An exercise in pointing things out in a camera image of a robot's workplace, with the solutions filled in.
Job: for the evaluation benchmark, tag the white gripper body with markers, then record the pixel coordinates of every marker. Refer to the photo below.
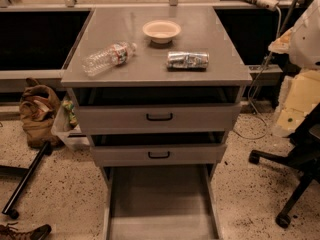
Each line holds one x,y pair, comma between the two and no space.
306,40

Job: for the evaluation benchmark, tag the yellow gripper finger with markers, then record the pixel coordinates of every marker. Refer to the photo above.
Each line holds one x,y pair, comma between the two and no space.
282,44
286,121

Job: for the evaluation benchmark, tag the silver redbull can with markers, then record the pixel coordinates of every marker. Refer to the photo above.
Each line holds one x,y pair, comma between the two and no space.
187,60

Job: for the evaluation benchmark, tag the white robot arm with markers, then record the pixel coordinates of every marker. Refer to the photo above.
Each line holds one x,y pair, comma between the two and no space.
305,46

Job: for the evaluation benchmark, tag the top grey drawer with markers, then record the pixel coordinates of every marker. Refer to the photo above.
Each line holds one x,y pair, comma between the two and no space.
156,118

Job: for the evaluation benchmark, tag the middle grey drawer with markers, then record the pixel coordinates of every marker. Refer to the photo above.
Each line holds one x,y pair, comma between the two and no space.
158,154

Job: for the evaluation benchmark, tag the grey drawer cabinet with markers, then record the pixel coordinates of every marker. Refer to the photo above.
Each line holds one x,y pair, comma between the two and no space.
145,79

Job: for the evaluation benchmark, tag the bottom grey open drawer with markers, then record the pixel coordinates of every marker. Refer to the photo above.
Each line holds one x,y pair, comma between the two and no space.
172,202

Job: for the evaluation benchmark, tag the black office chair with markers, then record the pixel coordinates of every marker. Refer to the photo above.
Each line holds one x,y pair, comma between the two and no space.
305,157

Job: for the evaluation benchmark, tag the white paper bowl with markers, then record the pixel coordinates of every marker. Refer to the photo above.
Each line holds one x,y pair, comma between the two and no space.
161,31

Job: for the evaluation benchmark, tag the clear plastic water bottle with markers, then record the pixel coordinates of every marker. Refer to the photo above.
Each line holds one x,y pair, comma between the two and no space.
103,60

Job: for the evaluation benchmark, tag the green snack package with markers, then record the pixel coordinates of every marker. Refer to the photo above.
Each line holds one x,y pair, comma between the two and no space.
69,108

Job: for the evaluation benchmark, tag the clear plastic bin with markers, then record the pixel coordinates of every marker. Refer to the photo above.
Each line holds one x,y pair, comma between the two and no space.
72,137

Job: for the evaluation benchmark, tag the black chair base leg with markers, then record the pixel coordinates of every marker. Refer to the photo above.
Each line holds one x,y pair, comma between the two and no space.
25,174

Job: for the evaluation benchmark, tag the brown shoe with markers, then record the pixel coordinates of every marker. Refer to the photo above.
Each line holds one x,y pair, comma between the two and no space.
9,232

